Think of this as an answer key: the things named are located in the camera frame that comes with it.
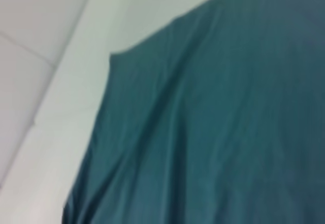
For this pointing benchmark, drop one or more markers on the teal t-shirt with beige print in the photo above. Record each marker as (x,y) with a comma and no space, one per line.
(203,132)

